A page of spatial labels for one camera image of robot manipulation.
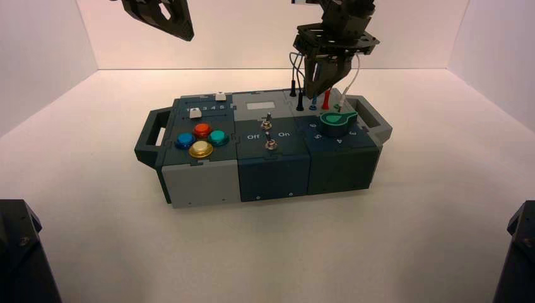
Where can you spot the blue round push button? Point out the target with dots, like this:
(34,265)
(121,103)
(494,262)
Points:
(184,139)

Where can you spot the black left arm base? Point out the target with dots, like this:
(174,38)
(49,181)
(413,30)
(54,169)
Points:
(21,259)

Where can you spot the grey and teal control box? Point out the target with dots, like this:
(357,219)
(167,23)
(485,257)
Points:
(271,175)

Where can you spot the yellow round push button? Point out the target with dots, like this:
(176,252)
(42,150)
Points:
(200,149)

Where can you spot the white rectangular display window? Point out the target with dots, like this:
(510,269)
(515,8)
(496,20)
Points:
(261,105)

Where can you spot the green rotary knob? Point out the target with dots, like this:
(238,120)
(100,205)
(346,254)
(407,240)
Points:
(334,129)

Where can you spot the metal toggle switch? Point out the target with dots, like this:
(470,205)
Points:
(266,123)
(271,145)

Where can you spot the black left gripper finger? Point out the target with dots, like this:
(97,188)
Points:
(144,9)
(182,16)

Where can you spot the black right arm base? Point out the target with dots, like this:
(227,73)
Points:
(518,267)

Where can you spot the green round push button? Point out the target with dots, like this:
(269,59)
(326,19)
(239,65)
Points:
(217,137)

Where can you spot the red round push button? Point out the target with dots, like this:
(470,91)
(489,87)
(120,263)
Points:
(202,129)

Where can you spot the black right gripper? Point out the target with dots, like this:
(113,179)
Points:
(338,37)

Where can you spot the white slider knob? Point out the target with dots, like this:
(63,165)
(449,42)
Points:
(195,113)
(220,97)

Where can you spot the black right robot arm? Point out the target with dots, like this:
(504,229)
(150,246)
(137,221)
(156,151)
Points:
(347,3)

